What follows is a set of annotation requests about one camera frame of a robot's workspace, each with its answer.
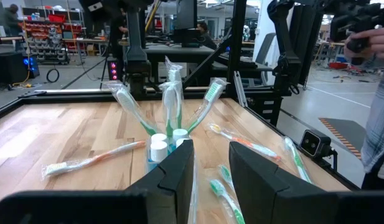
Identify black cable coil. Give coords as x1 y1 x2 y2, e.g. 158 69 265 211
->
45 68 60 83

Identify black computer tower blue lights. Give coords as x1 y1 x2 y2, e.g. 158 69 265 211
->
0 52 40 85

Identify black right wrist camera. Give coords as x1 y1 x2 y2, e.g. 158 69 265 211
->
79 0 124 22

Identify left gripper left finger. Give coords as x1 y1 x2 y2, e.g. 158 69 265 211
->
126 139 195 224

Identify large black monitor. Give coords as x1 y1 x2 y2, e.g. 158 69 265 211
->
176 0 199 30

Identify black aluminium table frame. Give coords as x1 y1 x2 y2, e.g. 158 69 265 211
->
0 0 362 191

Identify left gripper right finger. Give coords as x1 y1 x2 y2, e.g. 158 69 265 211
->
228 141 339 224

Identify black drawer cabinet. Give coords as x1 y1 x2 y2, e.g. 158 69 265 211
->
253 96 283 126

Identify silver aluminium extrusion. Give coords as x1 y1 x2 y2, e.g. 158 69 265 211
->
233 70 248 108

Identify black mat orange stripes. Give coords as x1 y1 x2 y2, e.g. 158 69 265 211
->
318 117 367 159

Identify black desk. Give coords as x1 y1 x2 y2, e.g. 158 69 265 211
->
144 43 273 91

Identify clear acrylic organizer box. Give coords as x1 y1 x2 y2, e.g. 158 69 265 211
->
144 130 199 224

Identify orange toothbrush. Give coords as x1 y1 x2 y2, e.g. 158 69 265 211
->
208 123 283 163
40 139 148 182

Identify small black camera box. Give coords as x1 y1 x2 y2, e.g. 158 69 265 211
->
299 129 339 172

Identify shelf rack with red bins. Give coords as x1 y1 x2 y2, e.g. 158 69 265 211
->
19 4 85 65

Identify person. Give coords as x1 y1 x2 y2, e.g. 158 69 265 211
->
196 21 218 50
344 26 384 190
3 3 24 52
110 7 130 62

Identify black computer tower red lights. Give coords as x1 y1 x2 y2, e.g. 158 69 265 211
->
107 58 119 82

